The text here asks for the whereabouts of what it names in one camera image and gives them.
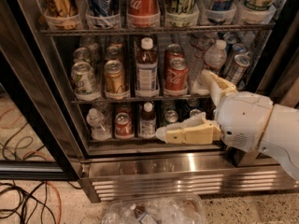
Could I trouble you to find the front red cola can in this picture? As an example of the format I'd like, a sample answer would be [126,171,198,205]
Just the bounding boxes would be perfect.
[164,57,189,96]

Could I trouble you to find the clear water bottle shelf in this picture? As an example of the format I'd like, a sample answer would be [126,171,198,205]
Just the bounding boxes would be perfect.
[86,108,112,141]
[191,39,228,95]

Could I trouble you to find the silver slim can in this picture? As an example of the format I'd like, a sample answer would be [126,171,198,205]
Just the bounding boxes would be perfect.
[225,54,251,85]
[223,43,249,76]

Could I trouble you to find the green can bottom shelf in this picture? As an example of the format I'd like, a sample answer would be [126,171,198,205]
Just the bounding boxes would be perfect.
[163,110,178,126]

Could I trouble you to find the black and orange floor cables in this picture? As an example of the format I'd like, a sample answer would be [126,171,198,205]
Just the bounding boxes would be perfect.
[0,107,82,224]

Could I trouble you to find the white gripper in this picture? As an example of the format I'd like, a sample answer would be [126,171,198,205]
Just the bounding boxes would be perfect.
[155,70,273,152]

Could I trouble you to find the rear red cola can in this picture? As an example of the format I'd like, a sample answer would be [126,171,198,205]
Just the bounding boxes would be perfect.
[164,44,185,66]

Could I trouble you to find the red cola can bottom shelf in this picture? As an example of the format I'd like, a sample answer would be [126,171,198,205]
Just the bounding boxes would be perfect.
[115,113,134,139]

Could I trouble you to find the front white green can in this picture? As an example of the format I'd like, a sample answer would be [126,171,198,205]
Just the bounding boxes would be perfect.
[71,62,100,101]

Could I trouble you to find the front silver slim can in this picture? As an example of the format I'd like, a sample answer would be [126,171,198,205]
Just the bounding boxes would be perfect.
[225,54,251,85]

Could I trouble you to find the blue can bottom shelf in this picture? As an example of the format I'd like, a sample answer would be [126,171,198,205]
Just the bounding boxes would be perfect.
[189,108,202,118]

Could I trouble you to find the clear water bottle bottom shelf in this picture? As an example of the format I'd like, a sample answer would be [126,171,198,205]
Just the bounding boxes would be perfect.
[86,108,112,141]

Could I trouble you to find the tea bottle bottom shelf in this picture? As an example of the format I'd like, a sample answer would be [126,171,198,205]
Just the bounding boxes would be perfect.
[139,102,156,138]

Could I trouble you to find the gold can shelf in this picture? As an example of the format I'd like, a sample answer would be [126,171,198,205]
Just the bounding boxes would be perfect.
[105,46,123,63]
[104,60,126,94]

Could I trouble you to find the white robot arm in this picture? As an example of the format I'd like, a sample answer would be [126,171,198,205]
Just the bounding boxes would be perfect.
[156,70,299,180]

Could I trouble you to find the red blue can top shelf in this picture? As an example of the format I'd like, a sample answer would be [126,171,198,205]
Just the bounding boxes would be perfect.
[204,0,235,24]

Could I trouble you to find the green white can top shelf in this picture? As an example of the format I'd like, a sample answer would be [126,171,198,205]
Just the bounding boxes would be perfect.
[165,0,195,27]

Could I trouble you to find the brown tea bottle blue label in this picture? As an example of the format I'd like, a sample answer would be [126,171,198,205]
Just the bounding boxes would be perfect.
[135,37,158,97]

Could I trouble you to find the clear water bottle middle shelf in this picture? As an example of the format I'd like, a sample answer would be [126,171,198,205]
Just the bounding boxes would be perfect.
[191,39,228,95]

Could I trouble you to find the middle white green can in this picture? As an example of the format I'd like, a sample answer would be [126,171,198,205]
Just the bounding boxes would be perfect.
[73,47,93,65]

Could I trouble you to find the clear plastic bin of bottles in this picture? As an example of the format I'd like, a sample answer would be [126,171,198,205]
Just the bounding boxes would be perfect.
[101,194,207,224]

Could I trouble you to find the front gold can middle shelf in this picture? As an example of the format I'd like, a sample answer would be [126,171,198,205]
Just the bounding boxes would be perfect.
[104,60,126,94]

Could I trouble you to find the white green can top right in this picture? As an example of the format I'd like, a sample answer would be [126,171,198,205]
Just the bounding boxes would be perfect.
[237,0,275,24]

